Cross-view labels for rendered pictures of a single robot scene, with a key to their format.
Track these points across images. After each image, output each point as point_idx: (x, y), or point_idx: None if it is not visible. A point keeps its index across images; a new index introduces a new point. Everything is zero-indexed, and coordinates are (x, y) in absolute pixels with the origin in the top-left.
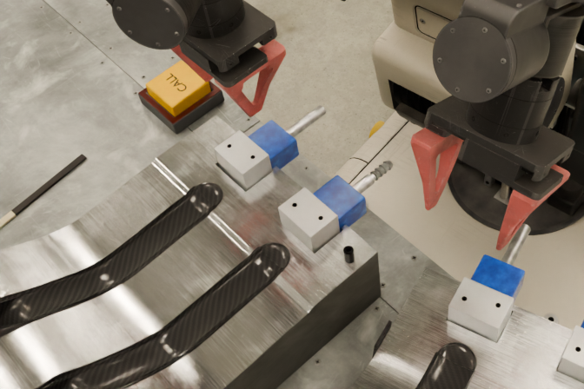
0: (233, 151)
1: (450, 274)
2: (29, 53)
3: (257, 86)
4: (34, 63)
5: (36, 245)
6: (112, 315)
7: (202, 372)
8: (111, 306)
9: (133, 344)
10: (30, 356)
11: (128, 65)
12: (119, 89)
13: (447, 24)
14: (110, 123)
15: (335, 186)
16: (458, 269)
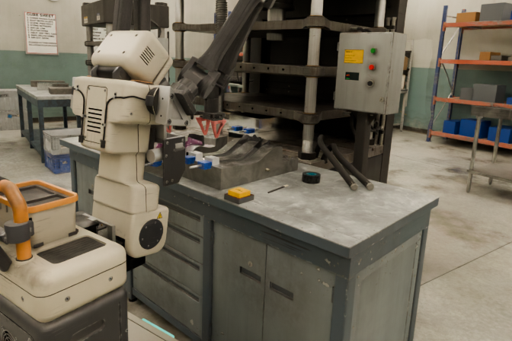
0: (213, 157)
1: (141, 328)
2: (306, 211)
3: (203, 128)
4: (302, 208)
5: (260, 157)
6: (239, 154)
7: (219, 152)
8: (240, 154)
9: (233, 151)
10: (251, 143)
11: (263, 206)
12: (264, 202)
13: (168, 81)
14: (263, 197)
15: (188, 157)
16: (136, 329)
